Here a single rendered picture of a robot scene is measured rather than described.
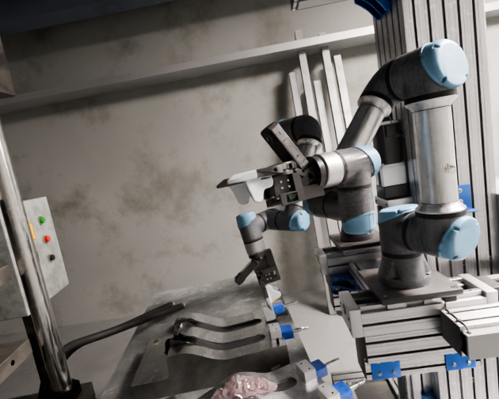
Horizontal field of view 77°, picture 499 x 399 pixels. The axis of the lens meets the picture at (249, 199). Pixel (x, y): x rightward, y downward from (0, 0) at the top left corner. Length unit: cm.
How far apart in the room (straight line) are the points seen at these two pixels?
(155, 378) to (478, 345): 92
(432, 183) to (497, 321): 41
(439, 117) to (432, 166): 12
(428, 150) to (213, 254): 274
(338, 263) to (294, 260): 188
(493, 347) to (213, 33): 308
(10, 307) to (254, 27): 286
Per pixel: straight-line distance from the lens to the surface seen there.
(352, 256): 151
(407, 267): 104
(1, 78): 127
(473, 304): 117
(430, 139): 90
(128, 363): 143
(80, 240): 381
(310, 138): 123
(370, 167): 74
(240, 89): 323
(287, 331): 114
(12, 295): 142
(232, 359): 111
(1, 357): 126
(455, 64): 91
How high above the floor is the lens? 149
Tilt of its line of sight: 8 degrees down
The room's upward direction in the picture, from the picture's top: 10 degrees counter-clockwise
